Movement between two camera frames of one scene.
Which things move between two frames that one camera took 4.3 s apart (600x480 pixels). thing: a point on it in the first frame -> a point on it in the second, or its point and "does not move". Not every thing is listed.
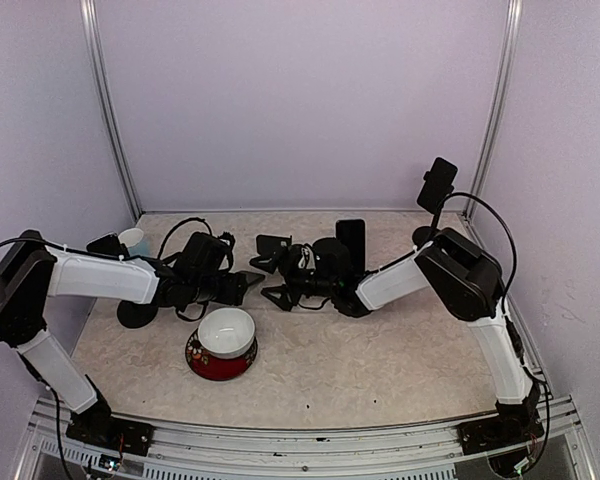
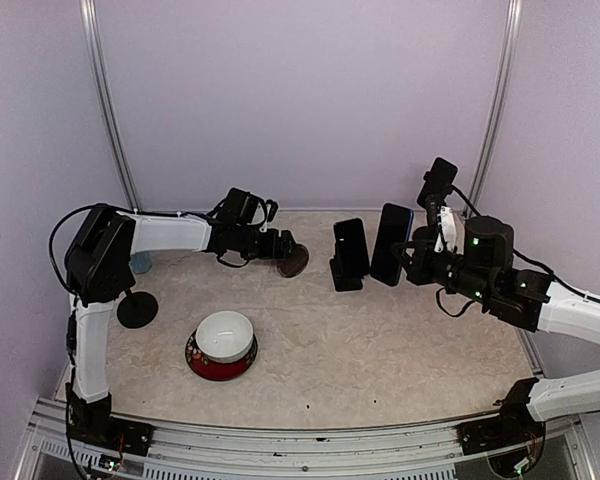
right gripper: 289,298 -> 418,267
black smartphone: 438,185 does not move
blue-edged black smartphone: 352,234 does not move
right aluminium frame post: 514,15 does not move
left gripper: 235,290 -> 272,250
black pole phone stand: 130,314 does not move
